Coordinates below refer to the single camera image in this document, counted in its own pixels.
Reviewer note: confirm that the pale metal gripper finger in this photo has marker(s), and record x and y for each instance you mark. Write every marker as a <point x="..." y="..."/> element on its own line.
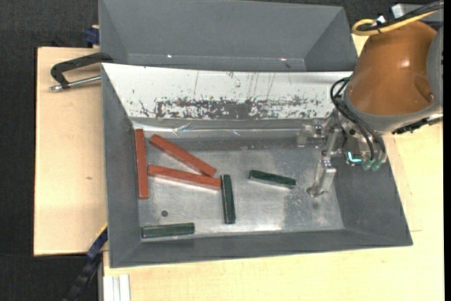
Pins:
<point x="323" y="178"/>
<point x="309" y="135"/>

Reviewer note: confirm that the dark green flat block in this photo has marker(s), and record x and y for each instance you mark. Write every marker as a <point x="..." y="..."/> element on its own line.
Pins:
<point x="228" y="199"/>
<point x="272" y="179"/>
<point x="167" y="230"/>

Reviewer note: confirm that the red-brown flat block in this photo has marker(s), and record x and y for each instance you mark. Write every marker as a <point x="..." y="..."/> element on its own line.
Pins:
<point x="181" y="154"/>
<point x="183" y="177"/>
<point x="141" y="165"/>

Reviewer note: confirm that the grey metal bin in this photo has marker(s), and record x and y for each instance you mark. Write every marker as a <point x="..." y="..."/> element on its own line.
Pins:
<point x="218" y="31"/>

